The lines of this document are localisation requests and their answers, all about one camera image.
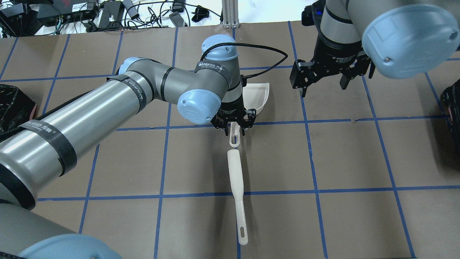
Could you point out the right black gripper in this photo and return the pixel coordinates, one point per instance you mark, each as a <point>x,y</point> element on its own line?
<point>333,54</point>

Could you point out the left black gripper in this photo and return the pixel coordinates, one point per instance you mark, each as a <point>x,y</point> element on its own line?
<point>232,108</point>

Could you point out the white plastic dustpan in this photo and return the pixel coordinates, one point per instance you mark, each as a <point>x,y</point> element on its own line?
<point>255,96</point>

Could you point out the white hand brush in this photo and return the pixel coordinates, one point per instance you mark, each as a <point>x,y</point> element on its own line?
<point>237,186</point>

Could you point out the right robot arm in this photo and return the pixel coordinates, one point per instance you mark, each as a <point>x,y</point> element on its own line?
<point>398,38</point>

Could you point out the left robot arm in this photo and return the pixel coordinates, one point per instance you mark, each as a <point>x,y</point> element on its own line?
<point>47,148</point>

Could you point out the right bin with black bag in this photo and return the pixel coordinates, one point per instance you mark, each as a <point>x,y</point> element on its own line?
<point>450,98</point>

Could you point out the grey power brick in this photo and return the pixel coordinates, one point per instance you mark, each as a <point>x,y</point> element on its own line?
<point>177,20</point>

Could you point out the aluminium frame post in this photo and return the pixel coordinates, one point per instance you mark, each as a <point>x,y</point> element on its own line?
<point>230,18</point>

